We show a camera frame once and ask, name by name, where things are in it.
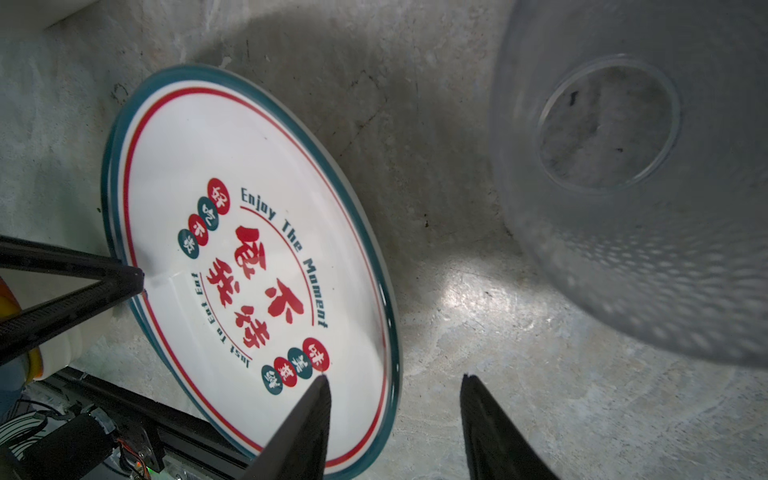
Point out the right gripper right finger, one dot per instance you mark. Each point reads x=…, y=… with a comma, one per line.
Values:
x=495, y=448

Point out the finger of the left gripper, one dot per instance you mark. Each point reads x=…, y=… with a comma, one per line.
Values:
x=112, y=283

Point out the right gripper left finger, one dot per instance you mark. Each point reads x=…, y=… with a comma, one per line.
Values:
x=298, y=449

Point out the red text white plate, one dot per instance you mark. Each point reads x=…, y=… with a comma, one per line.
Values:
x=261, y=270

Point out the white plastic bin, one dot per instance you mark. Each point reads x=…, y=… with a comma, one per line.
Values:
x=36, y=15

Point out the white bowl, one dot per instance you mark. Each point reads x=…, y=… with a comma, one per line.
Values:
x=21, y=289

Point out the clear plastic cup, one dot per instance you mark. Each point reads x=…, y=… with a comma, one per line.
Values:
x=629, y=152

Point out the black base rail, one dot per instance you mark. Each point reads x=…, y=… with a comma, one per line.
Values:
x=170, y=443

